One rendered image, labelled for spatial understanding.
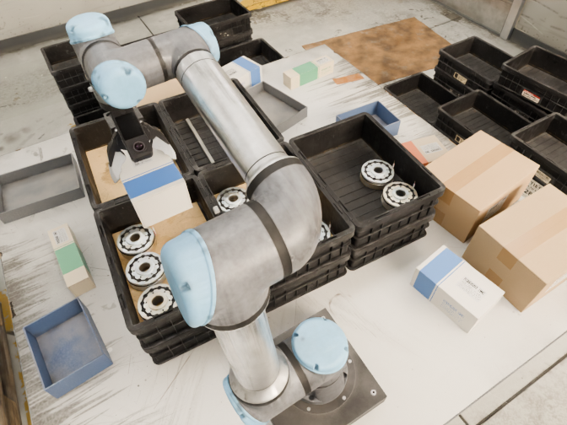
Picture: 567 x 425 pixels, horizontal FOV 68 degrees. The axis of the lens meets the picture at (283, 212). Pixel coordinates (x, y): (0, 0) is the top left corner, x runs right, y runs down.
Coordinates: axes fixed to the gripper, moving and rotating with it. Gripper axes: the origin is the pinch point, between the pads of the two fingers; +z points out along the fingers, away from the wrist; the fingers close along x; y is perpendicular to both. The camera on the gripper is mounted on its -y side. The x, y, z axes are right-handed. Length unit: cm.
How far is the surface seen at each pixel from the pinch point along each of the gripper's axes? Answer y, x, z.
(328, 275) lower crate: -28, -34, 36
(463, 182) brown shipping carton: -28, -83, 25
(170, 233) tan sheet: 3.7, 0.0, 27.7
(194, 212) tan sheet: 7.3, -9.2, 27.7
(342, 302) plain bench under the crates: -35, -34, 41
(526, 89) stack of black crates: 18, -187, 57
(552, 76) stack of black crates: 22, -214, 61
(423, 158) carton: -8, -88, 33
